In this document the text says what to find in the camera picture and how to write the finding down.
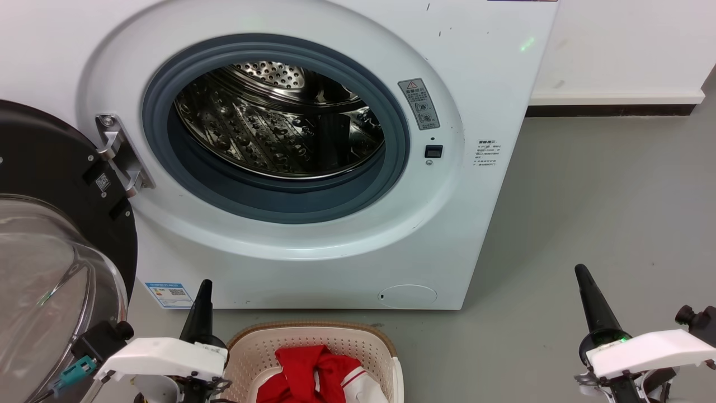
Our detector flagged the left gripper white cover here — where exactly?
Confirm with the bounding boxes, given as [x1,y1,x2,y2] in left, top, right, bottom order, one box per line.
[94,279,233,403]

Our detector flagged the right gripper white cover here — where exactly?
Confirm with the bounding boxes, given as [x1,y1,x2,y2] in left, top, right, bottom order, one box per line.
[574,264,716,403]

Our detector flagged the red basketball jersey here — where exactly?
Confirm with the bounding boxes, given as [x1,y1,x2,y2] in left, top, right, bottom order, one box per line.
[256,344,364,403]

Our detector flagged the white garment with red stripes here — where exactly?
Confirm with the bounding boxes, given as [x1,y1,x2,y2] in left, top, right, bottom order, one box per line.
[316,368,390,403]

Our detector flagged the cream perforated laundry basket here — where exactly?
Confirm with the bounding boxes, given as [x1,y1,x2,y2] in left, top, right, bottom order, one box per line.
[223,321,405,403]

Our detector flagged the silver metal door hinge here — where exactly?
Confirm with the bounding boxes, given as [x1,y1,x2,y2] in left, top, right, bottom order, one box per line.
[95,113,156,198]

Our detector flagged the stainless steel washing machine drum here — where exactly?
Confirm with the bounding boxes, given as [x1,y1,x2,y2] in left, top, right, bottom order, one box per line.
[173,60,387,181]

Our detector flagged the open washer door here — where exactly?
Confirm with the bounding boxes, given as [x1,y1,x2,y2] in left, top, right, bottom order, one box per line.
[0,100,139,403]

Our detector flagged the blue energy label sticker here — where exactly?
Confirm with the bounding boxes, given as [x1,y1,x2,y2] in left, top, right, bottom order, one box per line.
[144,282,195,310]

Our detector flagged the grey rubber door gasket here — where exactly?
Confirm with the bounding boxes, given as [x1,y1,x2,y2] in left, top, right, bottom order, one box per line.
[141,33,411,225]

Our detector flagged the white front-load washing machine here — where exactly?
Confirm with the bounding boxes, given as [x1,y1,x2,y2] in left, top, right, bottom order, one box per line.
[0,0,560,311]

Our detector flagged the white text sticker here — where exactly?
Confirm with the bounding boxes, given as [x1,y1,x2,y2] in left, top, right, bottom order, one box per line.
[474,138,503,169]

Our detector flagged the round drain filter cover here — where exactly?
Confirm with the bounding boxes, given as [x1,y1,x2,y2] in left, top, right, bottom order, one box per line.
[378,284,439,309]

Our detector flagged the black baseboard strip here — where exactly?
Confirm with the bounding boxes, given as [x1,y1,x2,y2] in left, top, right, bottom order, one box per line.
[524,104,698,118]

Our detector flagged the grey warning label sticker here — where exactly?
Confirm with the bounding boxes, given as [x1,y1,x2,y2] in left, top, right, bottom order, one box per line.
[398,78,441,132]

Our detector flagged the teal cable connector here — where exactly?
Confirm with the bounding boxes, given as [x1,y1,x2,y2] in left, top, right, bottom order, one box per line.
[52,355,97,393]

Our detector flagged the white wall baseboard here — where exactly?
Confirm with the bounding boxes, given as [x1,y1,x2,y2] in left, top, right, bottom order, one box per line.
[528,89,706,106]

